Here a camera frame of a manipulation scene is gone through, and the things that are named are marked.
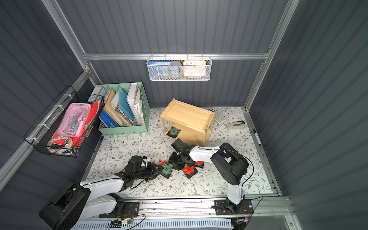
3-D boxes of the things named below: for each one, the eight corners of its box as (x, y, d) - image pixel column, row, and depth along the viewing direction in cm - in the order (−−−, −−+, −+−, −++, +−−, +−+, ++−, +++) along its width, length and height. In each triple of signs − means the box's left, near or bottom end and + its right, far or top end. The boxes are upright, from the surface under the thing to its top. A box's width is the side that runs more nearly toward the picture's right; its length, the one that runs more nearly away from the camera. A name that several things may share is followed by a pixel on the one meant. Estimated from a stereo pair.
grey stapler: (227, 129, 109) (227, 127, 107) (225, 122, 114) (226, 120, 112) (245, 129, 109) (246, 127, 107) (243, 122, 113) (244, 120, 111)
